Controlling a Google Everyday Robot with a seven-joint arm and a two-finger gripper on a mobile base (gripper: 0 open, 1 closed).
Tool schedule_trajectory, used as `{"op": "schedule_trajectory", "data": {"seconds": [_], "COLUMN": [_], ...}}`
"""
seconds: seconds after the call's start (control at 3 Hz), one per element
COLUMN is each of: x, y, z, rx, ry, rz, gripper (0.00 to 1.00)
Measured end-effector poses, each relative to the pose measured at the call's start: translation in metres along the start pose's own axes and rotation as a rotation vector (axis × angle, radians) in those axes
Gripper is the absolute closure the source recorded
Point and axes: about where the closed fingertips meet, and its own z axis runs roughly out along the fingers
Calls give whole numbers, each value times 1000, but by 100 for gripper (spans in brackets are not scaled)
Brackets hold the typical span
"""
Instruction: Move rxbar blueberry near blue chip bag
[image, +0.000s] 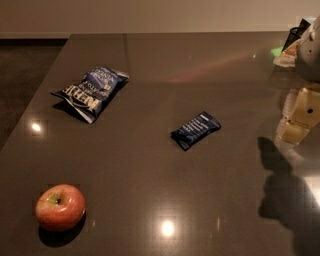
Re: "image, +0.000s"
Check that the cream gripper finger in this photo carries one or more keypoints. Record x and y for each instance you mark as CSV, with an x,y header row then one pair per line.
x,y
301,112

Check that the pale snack bag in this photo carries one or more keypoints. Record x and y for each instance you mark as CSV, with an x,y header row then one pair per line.
x,y
287,57

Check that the blue chip bag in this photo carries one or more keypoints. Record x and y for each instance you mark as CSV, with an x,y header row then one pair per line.
x,y
90,96

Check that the dark blue rxbar wrapper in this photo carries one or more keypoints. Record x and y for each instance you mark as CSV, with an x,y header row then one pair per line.
x,y
195,130

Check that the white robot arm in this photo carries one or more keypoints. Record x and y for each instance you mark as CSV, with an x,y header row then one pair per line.
x,y
307,63

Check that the red apple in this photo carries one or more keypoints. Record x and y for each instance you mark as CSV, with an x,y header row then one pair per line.
x,y
60,208

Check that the black mesh basket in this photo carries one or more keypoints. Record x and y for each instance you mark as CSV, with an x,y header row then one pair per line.
x,y
295,33

